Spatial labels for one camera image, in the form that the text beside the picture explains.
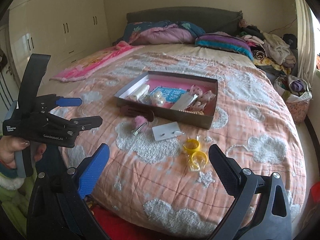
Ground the white comb hair clip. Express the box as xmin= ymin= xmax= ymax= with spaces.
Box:
xmin=130 ymin=84 xmax=150 ymax=101

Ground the cream wardrobe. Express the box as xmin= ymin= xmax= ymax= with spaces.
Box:
xmin=4 ymin=0 xmax=111 ymax=94

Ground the pink pompom hair clip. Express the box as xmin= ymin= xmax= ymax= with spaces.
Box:
xmin=132 ymin=115 xmax=149 ymax=136

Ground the shallow cardboard box tray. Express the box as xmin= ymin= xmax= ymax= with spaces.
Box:
xmin=114 ymin=71 xmax=218 ymax=129

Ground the peach cloud pattern quilt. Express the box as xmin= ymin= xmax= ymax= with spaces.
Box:
xmin=55 ymin=52 xmax=306 ymax=237

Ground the pink and blue book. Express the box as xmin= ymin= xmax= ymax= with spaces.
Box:
xmin=147 ymin=79 xmax=193 ymax=103

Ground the beige bed sheet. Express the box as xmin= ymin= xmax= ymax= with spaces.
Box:
xmin=38 ymin=44 xmax=254 ymax=96

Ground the pink and navy duvet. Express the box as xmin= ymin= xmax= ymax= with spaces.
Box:
xmin=115 ymin=20 xmax=206 ymax=46

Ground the cream curtain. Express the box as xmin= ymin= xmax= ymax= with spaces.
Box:
xmin=295 ymin=0 xmax=316 ymax=88

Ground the polka dot tulle bow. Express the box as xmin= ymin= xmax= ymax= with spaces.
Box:
xmin=188 ymin=85 xmax=216 ymax=111

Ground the striped fuzzy left sleeve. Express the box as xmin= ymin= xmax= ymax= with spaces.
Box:
xmin=1 ymin=163 xmax=36 ymax=238

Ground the pile of clothes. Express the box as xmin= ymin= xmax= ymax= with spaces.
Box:
xmin=238 ymin=19 xmax=297 ymax=77

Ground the clear pearl claw clip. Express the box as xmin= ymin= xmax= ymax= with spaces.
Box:
xmin=149 ymin=90 xmax=166 ymax=107

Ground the white earring card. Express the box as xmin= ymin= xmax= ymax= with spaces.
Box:
xmin=152 ymin=122 xmax=184 ymax=141

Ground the red plastic bag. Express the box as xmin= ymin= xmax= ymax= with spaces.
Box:
xmin=309 ymin=181 xmax=320 ymax=214

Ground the floral laundry basket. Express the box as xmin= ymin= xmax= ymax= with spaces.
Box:
xmin=273 ymin=75 xmax=312 ymax=124

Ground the pink cartoon blanket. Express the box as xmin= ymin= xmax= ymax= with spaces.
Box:
xmin=50 ymin=41 xmax=144 ymax=83

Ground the dark green headboard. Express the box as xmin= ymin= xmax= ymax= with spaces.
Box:
xmin=126 ymin=7 xmax=243 ymax=35

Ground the purple teal striped pillow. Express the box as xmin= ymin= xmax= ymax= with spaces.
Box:
xmin=195 ymin=33 xmax=254 ymax=61

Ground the left hand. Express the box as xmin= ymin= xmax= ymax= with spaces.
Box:
xmin=0 ymin=136 xmax=30 ymax=169

